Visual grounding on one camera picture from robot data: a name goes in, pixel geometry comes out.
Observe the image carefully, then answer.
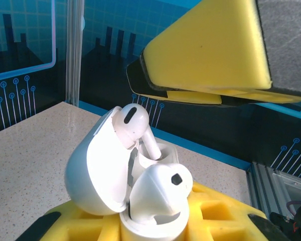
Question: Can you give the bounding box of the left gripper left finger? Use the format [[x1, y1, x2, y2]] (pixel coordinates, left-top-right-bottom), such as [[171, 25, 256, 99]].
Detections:
[[22, 200, 123, 241]]

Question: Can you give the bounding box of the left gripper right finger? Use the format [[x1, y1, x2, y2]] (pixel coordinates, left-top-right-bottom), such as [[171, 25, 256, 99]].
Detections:
[[186, 181, 293, 241]]

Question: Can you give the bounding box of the white earbud charging case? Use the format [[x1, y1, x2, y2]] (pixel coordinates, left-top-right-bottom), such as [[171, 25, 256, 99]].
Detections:
[[64, 105, 191, 241]]

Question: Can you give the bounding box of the white earbud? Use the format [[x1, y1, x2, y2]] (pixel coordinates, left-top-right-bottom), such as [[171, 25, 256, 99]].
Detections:
[[114, 103, 163, 161], [128, 162, 194, 224]]

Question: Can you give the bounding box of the aluminium front rail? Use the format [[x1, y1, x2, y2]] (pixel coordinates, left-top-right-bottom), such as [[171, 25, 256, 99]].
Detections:
[[245, 161, 301, 219]]

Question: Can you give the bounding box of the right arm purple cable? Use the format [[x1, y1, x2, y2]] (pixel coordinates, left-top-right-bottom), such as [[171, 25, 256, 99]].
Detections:
[[286, 200, 301, 214]]

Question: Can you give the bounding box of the aluminium frame post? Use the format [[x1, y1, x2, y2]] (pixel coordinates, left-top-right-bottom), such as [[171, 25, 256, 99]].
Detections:
[[65, 0, 85, 107]]

